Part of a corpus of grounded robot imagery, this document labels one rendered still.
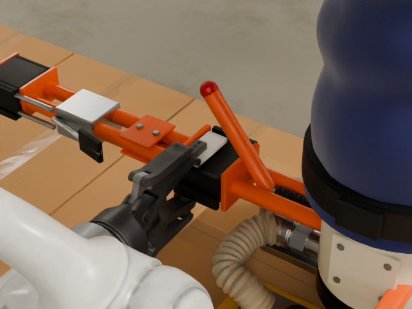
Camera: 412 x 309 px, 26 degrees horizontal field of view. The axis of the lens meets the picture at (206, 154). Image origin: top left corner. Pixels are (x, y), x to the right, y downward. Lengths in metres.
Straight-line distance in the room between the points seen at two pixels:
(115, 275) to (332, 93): 0.28
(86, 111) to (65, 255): 0.49
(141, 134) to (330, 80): 0.37
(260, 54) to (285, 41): 0.14
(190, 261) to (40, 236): 0.47
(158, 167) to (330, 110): 0.25
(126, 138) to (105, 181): 0.82
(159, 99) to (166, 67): 1.18
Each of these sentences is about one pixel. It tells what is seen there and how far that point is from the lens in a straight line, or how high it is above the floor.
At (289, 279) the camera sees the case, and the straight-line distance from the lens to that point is 1.19.
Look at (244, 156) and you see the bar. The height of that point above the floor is 1.12.
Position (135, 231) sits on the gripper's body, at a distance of 1.03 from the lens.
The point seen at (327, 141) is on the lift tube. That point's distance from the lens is 0.91.
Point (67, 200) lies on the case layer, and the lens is 1.97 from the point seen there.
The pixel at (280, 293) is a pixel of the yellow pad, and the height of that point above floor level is 0.97.
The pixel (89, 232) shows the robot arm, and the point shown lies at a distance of 1.00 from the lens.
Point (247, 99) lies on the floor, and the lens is 3.25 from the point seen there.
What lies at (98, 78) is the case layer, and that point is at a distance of 2.36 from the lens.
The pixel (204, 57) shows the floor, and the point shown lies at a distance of 3.50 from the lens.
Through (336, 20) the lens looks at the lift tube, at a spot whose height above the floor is 1.39.
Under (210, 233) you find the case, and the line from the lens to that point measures 1.25.
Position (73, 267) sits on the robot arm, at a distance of 0.79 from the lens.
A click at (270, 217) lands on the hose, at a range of 1.14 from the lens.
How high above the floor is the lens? 1.79
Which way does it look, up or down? 37 degrees down
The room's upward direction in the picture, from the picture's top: straight up
